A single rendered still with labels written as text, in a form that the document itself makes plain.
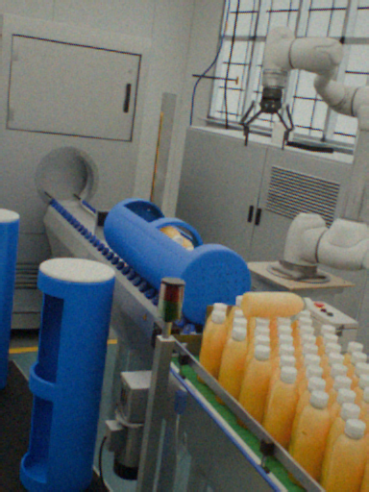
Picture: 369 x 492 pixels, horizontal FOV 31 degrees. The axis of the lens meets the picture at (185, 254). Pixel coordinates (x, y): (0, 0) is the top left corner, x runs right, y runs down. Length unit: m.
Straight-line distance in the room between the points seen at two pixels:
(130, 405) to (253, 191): 2.90
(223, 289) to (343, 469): 1.00
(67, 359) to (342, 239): 1.21
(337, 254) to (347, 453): 1.48
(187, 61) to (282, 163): 3.77
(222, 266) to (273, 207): 2.30
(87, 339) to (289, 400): 1.03
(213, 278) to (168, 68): 5.84
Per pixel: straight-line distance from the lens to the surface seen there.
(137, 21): 7.78
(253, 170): 4.76
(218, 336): 1.97
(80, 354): 2.51
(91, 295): 2.43
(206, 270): 2.26
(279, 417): 1.69
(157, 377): 1.80
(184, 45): 8.07
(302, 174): 4.35
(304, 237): 2.92
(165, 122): 3.63
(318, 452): 1.60
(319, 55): 2.38
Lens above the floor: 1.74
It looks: 14 degrees down
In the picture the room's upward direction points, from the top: 8 degrees clockwise
